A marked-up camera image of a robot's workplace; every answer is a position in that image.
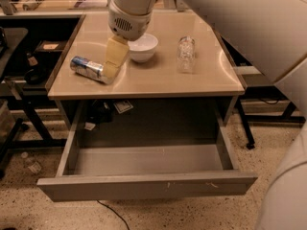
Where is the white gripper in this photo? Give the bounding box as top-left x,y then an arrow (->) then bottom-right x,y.
103,1 -> 152,84

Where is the red bull can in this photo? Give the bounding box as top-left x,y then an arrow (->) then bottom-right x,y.
70,56 -> 109,83

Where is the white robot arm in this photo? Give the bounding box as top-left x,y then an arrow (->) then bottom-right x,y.
109,0 -> 307,230

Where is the grey open drawer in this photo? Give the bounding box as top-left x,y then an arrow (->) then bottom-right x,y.
37,111 -> 257,201

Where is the white bowl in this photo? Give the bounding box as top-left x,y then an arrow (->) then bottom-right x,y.
128,34 -> 158,63

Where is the white paper label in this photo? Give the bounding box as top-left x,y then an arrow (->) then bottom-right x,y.
114,100 -> 133,114

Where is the clear plastic bottle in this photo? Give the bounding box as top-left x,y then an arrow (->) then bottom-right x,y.
177,35 -> 195,73

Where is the grey desk cabinet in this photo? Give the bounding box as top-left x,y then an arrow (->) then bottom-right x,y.
44,11 -> 248,129

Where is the black side table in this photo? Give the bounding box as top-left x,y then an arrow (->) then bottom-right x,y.
0,28 -> 66,178

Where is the crumpled bottle on floor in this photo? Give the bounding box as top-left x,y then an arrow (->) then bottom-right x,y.
21,151 -> 42,174

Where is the black floor cable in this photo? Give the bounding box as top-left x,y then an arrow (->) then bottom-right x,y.
96,199 -> 131,230

